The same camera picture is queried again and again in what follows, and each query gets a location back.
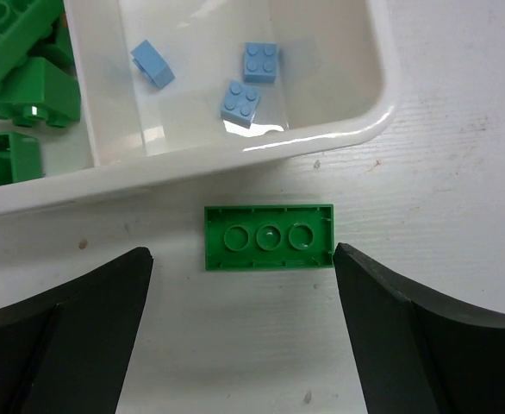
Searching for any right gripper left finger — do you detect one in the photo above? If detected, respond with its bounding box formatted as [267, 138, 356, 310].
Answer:
[0, 247, 153, 413]

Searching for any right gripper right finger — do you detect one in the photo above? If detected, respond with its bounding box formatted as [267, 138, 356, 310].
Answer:
[334, 243, 505, 413]

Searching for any green long lego brick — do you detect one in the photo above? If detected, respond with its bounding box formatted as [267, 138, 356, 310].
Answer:
[204, 204, 335, 272]

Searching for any small green lego brick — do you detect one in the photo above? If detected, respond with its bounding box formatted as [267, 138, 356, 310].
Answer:
[0, 131, 43, 186]

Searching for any orange flower green lego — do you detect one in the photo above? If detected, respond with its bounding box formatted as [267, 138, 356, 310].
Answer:
[0, 57, 81, 129]

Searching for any blue small lego plate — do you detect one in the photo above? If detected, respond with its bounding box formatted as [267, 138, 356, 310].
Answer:
[131, 40, 175, 90]
[243, 42, 278, 85]
[220, 80, 262, 129]

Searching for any green yellow lego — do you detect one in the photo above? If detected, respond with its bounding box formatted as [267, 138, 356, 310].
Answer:
[0, 0, 64, 84]

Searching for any white three-compartment bin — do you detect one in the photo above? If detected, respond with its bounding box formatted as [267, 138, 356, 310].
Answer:
[0, 1, 398, 216]

